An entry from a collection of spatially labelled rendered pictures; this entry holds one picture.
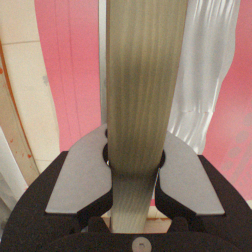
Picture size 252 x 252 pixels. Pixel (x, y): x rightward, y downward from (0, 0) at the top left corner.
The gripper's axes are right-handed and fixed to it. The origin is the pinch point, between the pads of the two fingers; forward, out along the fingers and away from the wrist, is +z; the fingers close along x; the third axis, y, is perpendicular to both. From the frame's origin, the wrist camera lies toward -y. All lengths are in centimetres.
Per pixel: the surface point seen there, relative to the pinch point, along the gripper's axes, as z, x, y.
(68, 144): 5.4, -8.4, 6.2
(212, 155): 5.3, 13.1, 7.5
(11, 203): 100, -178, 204
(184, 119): 4.6, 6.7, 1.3
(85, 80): 5.4, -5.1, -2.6
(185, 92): 4.6, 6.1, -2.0
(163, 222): 4.1, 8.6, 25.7
